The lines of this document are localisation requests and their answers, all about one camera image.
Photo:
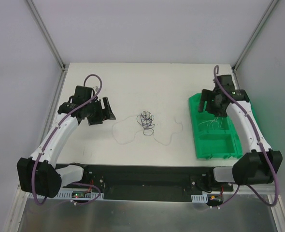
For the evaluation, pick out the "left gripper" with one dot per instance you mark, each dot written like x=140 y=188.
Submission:
x=100 y=111

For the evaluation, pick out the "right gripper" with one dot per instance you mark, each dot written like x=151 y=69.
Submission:
x=210 y=102

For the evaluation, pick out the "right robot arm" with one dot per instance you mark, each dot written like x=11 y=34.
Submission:
x=259 y=163

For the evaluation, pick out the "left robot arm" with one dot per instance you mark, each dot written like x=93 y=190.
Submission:
x=38 y=173

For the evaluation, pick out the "green compartment tray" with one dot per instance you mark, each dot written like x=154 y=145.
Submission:
x=214 y=137

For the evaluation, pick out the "aluminium frame post left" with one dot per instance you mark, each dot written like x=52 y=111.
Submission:
x=45 y=33

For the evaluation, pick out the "aluminium frame post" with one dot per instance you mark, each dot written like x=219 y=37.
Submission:
x=45 y=33
x=257 y=30

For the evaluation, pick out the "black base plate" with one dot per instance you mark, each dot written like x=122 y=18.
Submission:
x=151 y=183

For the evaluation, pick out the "white slotted cable duct left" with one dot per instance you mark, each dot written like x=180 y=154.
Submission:
x=79 y=195

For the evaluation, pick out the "white slotted cable duct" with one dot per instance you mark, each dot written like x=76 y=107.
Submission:
x=199 y=198
x=79 y=195

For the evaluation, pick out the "white slotted cable duct right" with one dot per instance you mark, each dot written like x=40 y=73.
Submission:
x=199 y=198

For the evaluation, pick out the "aluminium frame post right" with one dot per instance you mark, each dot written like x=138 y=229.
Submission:
x=257 y=30

